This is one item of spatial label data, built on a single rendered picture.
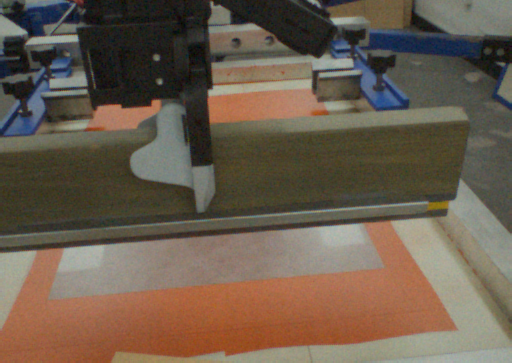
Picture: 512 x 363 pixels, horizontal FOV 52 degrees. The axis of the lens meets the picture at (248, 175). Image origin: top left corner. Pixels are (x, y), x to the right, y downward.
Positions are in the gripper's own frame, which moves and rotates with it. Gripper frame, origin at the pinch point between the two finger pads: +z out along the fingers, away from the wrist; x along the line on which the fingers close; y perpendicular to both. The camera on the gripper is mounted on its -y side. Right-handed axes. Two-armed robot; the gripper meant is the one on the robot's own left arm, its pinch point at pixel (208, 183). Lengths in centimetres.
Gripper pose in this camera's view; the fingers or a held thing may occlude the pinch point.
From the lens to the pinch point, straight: 42.3
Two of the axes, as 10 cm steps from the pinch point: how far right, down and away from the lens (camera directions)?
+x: 1.0, 5.0, -8.6
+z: 0.4, 8.7, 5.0
